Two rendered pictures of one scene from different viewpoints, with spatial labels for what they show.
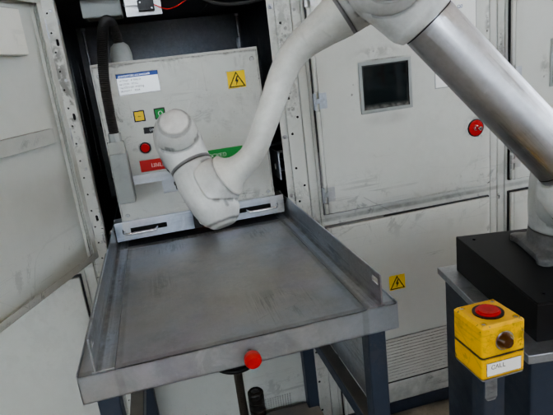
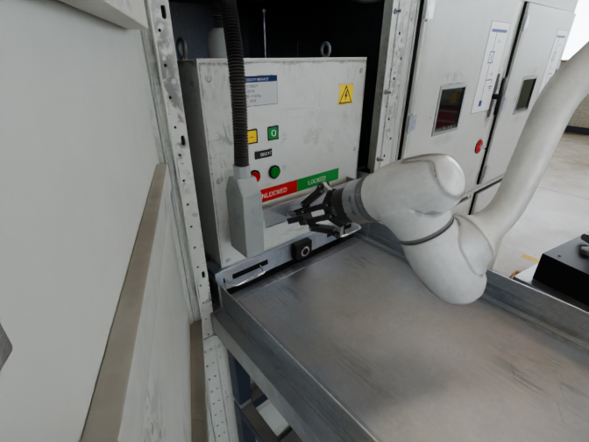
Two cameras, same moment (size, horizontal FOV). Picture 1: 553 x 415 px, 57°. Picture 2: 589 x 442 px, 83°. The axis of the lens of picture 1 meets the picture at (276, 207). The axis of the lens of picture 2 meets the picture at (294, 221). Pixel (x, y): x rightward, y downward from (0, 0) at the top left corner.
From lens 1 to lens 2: 1.04 m
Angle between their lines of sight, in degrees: 28
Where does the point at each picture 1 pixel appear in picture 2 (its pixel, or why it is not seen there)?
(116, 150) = (250, 189)
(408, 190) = not seen: hidden behind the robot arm
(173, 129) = (457, 188)
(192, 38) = (201, 29)
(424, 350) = not seen: hidden behind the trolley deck
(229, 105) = (335, 124)
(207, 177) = (478, 248)
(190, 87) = (306, 101)
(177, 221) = (277, 256)
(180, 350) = not seen: outside the picture
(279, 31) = (396, 43)
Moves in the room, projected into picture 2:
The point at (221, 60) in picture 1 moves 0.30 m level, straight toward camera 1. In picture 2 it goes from (337, 70) to (437, 76)
